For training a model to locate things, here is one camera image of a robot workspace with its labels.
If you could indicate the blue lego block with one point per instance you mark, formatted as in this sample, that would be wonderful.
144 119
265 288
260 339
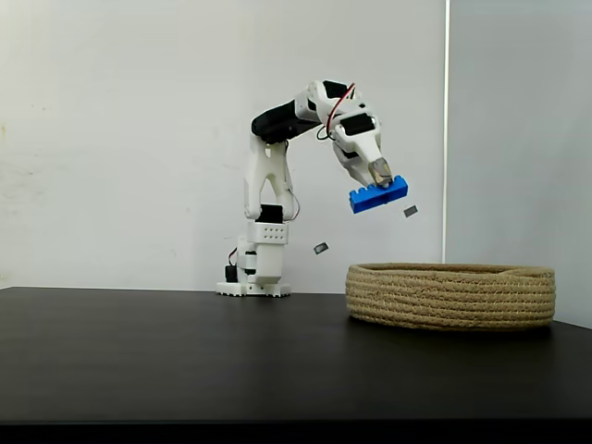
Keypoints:
377 199

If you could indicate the white vertical wall trim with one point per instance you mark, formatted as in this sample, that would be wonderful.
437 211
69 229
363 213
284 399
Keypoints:
446 139

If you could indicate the grey tape piece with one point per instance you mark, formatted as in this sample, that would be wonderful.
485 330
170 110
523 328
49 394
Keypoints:
411 211
321 248

